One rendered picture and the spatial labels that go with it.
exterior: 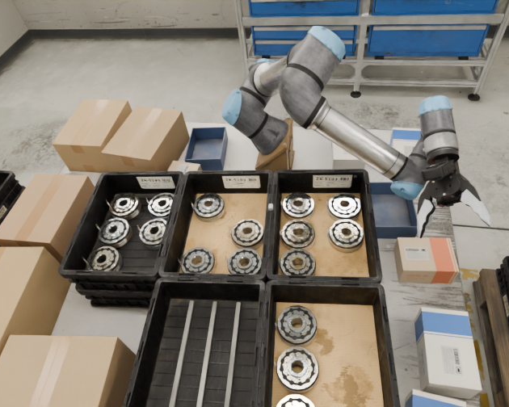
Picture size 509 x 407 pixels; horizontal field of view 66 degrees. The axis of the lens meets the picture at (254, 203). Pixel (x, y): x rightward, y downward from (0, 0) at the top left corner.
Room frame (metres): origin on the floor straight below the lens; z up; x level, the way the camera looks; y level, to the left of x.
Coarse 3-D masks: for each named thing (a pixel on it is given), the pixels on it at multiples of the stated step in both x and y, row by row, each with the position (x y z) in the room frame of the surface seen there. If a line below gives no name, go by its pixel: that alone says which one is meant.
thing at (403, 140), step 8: (400, 128) 1.13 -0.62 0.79; (408, 128) 1.13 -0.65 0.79; (416, 128) 1.12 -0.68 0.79; (392, 136) 1.11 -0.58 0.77; (400, 136) 1.09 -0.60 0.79; (408, 136) 1.08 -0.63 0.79; (416, 136) 1.08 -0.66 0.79; (392, 144) 1.08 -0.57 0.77; (400, 144) 1.05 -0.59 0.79; (408, 144) 1.04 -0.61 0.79; (400, 152) 1.01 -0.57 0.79; (408, 152) 1.00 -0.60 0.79
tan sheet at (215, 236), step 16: (240, 208) 0.83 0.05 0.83; (256, 208) 0.82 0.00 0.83; (192, 224) 0.79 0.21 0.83; (208, 224) 0.78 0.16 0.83; (224, 224) 0.77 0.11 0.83; (192, 240) 0.73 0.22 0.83; (208, 240) 0.72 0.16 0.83; (224, 240) 0.71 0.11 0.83; (224, 256) 0.65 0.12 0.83; (224, 272) 0.60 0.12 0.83
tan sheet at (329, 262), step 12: (324, 204) 0.79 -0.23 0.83; (312, 216) 0.75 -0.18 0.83; (324, 216) 0.74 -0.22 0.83; (360, 216) 0.72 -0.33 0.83; (324, 228) 0.70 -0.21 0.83; (324, 240) 0.65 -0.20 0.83; (312, 252) 0.62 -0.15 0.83; (324, 252) 0.61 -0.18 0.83; (336, 252) 0.60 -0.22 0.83; (360, 252) 0.59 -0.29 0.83; (324, 264) 0.57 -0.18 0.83; (336, 264) 0.56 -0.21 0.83; (348, 264) 0.56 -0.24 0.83; (360, 264) 0.55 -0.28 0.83; (360, 276) 0.51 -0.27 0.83
